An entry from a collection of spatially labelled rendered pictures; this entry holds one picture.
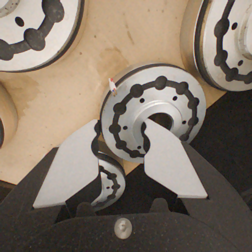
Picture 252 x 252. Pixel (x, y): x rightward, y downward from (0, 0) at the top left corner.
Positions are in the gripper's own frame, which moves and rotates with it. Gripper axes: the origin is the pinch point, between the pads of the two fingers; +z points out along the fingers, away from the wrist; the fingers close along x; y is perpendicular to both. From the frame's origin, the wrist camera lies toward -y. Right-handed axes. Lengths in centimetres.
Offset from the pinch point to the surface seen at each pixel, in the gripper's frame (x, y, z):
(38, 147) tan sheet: -9.5, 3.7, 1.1
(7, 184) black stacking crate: -14.7, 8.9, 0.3
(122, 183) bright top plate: 0.0, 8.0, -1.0
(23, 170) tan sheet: -12.3, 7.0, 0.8
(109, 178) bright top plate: -1.5, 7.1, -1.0
